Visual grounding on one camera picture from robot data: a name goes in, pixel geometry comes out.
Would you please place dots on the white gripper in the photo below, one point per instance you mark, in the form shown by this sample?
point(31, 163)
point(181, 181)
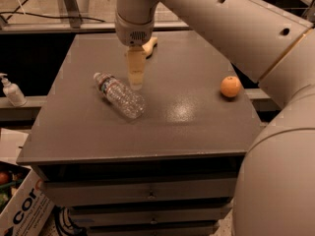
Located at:
point(134, 32)

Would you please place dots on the clear plastic water bottle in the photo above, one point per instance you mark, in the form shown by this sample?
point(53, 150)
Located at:
point(125, 100)

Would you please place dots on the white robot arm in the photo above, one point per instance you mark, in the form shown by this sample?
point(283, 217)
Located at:
point(275, 189)

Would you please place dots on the white pump dispenser bottle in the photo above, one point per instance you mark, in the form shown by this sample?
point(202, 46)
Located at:
point(12, 92)

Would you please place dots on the yellow sponge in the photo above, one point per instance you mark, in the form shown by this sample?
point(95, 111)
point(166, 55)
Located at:
point(149, 46)

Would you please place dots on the orange fruit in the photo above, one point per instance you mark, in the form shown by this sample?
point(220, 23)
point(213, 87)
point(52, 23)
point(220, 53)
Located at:
point(230, 86)

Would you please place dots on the grey drawer cabinet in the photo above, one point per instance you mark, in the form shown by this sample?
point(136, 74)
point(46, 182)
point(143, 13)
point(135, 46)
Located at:
point(170, 172)

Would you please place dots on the white cardboard box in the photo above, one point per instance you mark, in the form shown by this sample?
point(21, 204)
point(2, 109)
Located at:
point(24, 208)

